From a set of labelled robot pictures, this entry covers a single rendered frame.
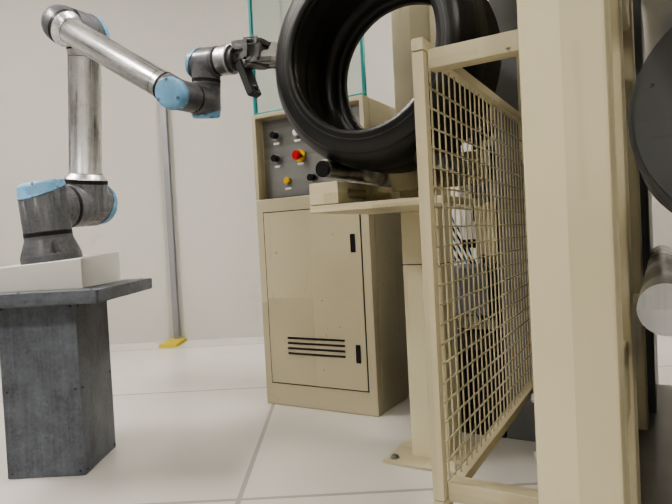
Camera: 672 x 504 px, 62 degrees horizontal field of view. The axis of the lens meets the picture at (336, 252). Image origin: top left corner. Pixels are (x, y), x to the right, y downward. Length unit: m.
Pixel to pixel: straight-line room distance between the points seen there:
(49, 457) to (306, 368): 0.99
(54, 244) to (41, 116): 2.88
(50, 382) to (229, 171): 2.65
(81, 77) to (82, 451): 1.25
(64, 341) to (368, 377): 1.11
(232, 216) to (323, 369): 2.18
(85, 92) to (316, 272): 1.08
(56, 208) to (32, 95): 2.91
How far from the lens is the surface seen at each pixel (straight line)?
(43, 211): 2.06
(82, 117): 2.20
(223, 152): 4.38
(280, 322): 2.46
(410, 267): 1.79
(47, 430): 2.09
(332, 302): 2.31
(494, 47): 0.85
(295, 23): 1.59
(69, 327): 1.99
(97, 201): 2.19
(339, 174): 1.54
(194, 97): 1.79
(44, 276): 1.99
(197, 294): 4.39
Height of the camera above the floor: 0.72
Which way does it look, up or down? 1 degrees down
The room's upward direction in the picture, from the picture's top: 3 degrees counter-clockwise
